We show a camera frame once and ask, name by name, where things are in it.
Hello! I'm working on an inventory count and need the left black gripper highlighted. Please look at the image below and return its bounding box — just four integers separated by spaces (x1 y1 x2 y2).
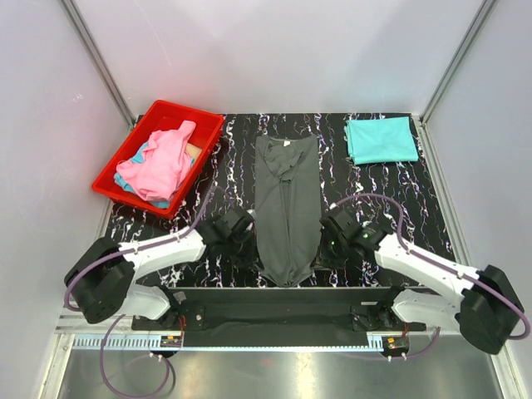
225 229 264 271

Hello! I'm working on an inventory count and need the dark grey t-shirt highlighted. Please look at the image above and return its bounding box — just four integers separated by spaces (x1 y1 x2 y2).
254 135 322 288

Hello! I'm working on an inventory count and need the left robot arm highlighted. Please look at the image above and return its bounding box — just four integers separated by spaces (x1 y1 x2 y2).
64 208 255 330

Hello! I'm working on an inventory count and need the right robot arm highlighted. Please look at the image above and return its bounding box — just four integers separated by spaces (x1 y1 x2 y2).
320 209 525 355

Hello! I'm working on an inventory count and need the pink t-shirt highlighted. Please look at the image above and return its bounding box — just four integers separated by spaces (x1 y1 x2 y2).
116 121 196 202

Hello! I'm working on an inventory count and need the folded teal t-shirt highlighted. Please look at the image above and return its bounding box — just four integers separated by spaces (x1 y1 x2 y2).
345 116 419 165

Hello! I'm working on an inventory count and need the red plastic bin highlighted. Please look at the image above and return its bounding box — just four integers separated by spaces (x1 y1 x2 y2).
92 100 224 219

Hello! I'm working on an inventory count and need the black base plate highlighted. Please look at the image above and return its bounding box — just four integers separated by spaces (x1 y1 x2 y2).
131 286 427 348

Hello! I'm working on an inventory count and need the aluminium cross rail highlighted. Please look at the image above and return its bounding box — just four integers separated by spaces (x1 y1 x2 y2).
39 301 532 399

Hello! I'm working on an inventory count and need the left aluminium frame post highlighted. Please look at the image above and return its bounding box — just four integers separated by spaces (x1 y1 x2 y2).
59 0 136 129

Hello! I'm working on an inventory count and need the aluminium frame post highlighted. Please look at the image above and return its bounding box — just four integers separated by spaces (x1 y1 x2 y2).
59 0 136 129
420 0 499 124

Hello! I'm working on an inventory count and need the right aluminium frame post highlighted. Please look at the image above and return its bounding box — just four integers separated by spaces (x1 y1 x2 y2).
420 0 499 124

